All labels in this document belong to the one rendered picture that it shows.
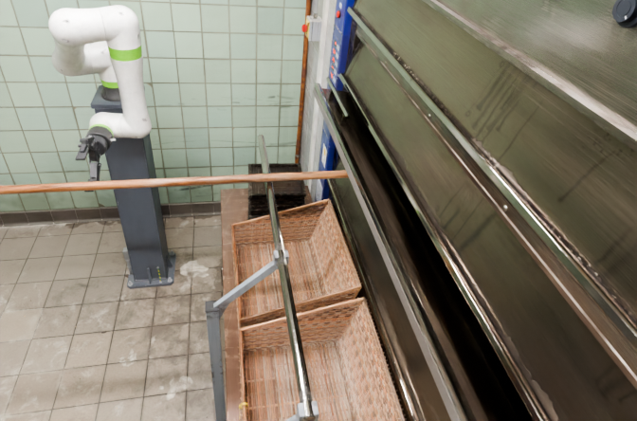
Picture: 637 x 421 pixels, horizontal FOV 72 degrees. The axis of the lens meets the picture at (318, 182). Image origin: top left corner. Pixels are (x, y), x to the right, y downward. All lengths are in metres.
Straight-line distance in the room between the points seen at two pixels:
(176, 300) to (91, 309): 0.46
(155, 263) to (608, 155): 2.45
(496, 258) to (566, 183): 0.25
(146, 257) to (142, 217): 0.31
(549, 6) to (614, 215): 0.36
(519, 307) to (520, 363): 0.10
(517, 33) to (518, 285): 0.47
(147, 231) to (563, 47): 2.25
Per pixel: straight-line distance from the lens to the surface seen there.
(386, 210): 1.22
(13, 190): 1.76
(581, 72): 0.79
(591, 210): 0.75
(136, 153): 2.32
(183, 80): 2.79
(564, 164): 0.80
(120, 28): 1.76
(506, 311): 0.93
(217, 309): 1.52
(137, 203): 2.50
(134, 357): 2.63
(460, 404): 0.88
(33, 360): 2.79
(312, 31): 2.35
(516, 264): 0.93
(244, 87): 2.80
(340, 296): 1.76
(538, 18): 0.88
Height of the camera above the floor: 2.15
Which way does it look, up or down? 36 degrees down
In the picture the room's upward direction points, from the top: 6 degrees clockwise
